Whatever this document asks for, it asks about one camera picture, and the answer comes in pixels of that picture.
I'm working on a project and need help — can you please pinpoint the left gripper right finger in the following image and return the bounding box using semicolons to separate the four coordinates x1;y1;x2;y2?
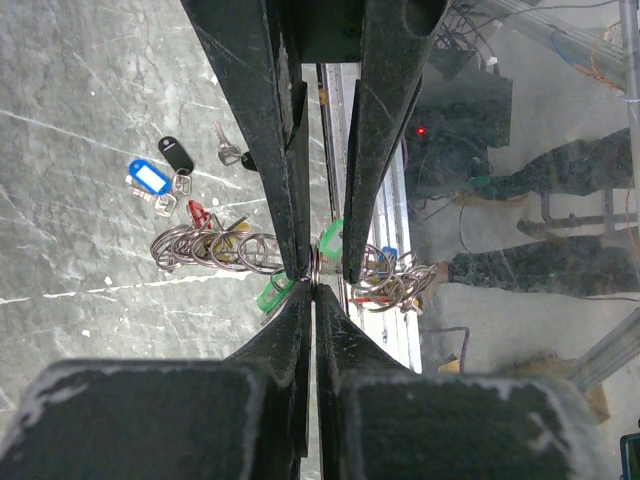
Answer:
314;285;600;479

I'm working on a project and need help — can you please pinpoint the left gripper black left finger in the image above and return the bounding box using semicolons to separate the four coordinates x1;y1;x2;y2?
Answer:
1;283;312;479

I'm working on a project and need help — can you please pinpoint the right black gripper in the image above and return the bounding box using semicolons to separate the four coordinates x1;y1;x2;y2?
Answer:
183;0;450;284

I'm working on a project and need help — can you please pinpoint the keyring chain with keys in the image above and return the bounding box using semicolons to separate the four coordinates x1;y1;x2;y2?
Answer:
149;199;439;326

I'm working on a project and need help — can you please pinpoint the green key tag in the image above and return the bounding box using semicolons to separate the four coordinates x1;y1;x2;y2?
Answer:
319;218;344;261

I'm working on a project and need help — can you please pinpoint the black key tag lower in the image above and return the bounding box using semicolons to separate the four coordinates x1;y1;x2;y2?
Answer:
241;151;258;172

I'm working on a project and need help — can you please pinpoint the black key tag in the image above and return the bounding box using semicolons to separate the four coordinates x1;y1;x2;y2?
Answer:
241;151;258;172
158;136;195;176

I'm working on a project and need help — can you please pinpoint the silver key on lower tag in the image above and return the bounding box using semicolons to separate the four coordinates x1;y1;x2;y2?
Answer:
213;121;242;166

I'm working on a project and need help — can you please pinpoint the black key tag upper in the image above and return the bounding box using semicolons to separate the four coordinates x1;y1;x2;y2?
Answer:
158;136;195;176

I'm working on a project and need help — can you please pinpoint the silver key on black tag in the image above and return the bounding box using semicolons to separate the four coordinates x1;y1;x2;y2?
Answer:
171;169;192;197

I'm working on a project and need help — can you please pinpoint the blue key tag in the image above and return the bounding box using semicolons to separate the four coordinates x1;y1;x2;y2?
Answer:
128;159;171;196

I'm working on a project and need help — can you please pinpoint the silver key on blue tag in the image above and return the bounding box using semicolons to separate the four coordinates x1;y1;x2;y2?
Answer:
125;175;178;217

